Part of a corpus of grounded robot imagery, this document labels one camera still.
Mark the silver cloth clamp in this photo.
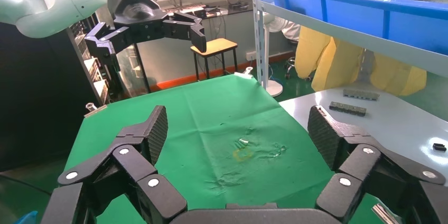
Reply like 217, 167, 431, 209
371, 203, 400, 224
234, 67, 254, 80
83, 102, 108, 118

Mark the yellow garment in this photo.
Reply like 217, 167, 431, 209
294, 26, 428, 96

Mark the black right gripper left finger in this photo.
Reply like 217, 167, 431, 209
41, 105, 188, 224

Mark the dark desk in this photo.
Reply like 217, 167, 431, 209
157, 0, 254, 18

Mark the green table cloth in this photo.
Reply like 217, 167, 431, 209
64, 73, 386, 224

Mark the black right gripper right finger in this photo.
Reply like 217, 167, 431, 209
307, 105, 448, 224

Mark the light grey slotted metal strip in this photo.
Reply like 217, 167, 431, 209
343, 88, 380, 101

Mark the black equipment rack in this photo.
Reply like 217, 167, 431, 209
66, 12, 152, 105

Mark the dark grey slotted metal strip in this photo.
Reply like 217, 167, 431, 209
329, 101, 367, 117

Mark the wooden top black stool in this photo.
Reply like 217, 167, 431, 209
190, 38, 239, 81

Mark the white standing fan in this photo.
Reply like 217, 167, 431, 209
262, 12, 298, 98

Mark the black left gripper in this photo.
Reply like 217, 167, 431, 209
85, 0, 208, 72

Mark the office chair base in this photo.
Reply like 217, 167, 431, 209
285, 58, 312, 81

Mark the blue plastic bin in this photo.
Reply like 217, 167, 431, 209
265, 0, 448, 56

